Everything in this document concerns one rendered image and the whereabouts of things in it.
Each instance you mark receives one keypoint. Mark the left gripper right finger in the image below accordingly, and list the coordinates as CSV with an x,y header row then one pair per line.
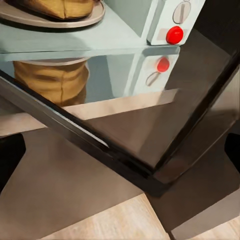
x,y
232,149

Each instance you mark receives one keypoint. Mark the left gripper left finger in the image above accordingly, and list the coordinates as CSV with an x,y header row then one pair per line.
x,y
12,150

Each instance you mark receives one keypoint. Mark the microwave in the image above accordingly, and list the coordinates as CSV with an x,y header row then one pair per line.
x,y
146,87

